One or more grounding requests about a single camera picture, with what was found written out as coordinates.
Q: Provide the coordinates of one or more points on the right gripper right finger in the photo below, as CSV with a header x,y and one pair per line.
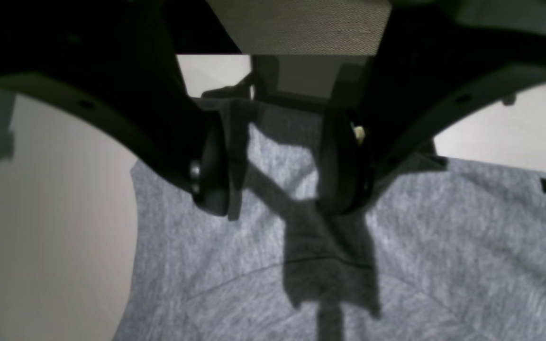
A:
x,y
438,62

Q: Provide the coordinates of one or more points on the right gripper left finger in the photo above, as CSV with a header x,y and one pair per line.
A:
x,y
112,63

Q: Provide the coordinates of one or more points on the grey T-shirt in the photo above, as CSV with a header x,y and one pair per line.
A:
x,y
446,250

